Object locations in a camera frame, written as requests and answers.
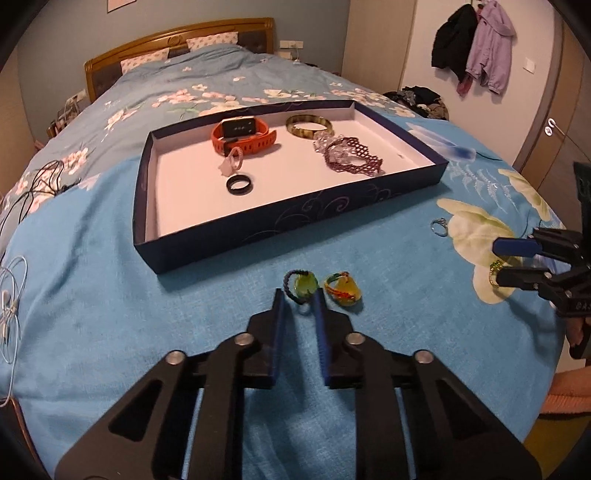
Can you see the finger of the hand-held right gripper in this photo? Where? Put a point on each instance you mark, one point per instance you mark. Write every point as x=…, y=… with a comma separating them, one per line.
x=521, y=278
x=512, y=247

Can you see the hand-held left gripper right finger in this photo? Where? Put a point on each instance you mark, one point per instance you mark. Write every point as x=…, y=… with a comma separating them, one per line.
x=323, y=350

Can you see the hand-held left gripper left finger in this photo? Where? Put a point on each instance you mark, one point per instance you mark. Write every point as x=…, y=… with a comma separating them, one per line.
x=277, y=341

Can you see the dark blue cardboard box tray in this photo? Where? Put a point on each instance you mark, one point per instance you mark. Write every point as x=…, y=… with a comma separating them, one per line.
x=295, y=184

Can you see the orange smartwatch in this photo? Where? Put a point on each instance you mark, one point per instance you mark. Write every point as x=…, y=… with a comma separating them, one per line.
x=217, y=138

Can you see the amber bangle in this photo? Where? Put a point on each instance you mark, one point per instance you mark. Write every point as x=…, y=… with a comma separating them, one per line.
x=295, y=121

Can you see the person's right forearm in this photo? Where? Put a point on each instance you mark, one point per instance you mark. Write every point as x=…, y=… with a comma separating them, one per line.
x=570, y=401

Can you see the person's right hand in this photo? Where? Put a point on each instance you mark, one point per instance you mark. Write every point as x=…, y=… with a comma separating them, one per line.
x=576, y=331

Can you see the turquoise blanket with large flowers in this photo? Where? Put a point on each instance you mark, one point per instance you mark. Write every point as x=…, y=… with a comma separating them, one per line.
x=184, y=323

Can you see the grey brown door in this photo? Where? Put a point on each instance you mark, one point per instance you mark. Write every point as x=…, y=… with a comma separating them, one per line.
x=568, y=92

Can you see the pile of dark clothes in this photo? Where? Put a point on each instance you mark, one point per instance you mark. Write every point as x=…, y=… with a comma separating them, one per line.
x=420, y=101

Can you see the purple jacket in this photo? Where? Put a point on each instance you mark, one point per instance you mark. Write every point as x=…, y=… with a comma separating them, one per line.
x=494, y=46

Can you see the black jacket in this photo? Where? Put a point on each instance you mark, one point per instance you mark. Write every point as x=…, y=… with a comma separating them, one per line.
x=455, y=37

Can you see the beige wardrobe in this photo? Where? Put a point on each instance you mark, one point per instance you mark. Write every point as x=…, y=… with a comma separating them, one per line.
x=374, y=37

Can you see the blue floral duvet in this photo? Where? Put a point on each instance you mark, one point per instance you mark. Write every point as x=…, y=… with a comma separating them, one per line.
x=207, y=78

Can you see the dotted white pillow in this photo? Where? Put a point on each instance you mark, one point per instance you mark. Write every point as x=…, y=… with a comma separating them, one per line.
x=145, y=60
x=212, y=40

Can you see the group of cosmetic bottles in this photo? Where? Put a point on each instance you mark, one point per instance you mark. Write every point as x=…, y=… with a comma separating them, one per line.
x=62, y=117

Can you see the wooden headboard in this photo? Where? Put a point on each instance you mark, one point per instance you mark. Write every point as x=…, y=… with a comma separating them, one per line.
x=138, y=46

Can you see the framed pink flower picture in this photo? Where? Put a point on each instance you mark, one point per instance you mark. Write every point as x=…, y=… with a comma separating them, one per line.
x=124, y=4

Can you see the white light switch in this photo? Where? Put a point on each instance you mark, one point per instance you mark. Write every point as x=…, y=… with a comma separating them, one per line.
x=530, y=64

